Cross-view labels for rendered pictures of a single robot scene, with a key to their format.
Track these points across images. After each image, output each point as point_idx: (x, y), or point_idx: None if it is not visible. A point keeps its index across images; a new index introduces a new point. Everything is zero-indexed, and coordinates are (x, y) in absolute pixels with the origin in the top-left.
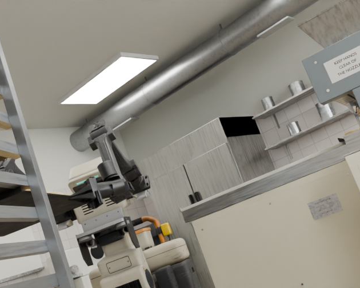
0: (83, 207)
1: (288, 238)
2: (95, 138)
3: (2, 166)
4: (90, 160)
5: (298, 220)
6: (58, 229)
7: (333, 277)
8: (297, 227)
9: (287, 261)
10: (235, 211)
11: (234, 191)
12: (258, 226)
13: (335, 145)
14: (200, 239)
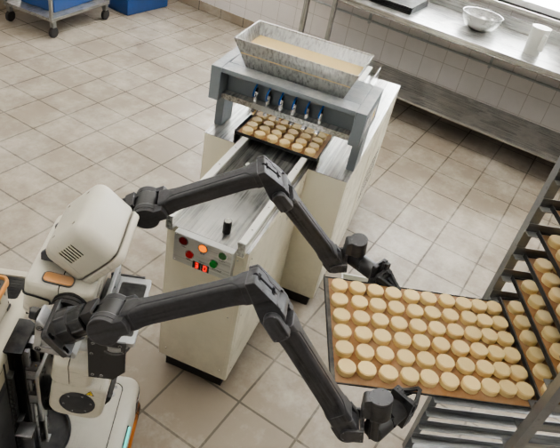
0: (97, 292)
1: (276, 239)
2: (294, 196)
3: (276, 291)
4: (100, 199)
5: (282, 224)
6: (76, 356)
7: (276, 257)
8: (280, 229)
9: (269, 258)
10: (268, 231)
11: (270, 212)
12: (270, 238)
13: (305, 161)
14: (247, 268)
